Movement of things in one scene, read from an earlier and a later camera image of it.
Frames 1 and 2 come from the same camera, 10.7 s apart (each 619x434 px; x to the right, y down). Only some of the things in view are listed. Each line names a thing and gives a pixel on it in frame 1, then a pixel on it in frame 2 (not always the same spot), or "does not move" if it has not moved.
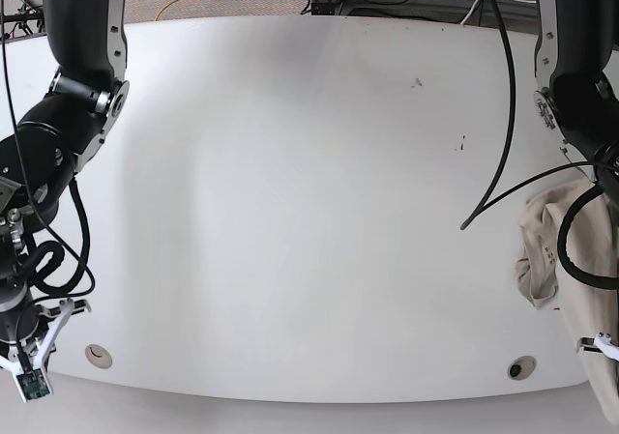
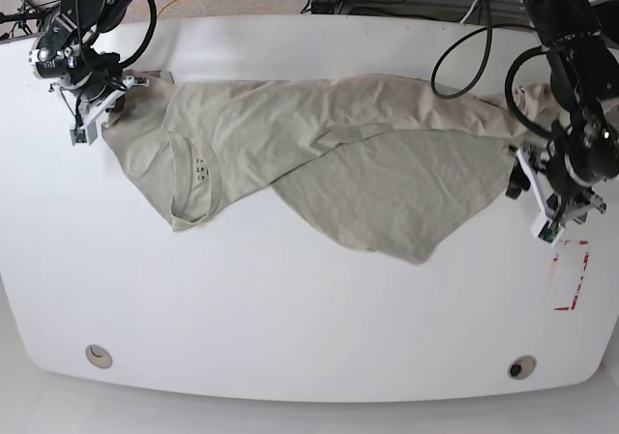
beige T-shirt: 592,243 → 407,166
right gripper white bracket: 600,343 → 550,223
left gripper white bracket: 12,363 → 90,111
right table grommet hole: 521,368 does not move
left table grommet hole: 99,356 does not move
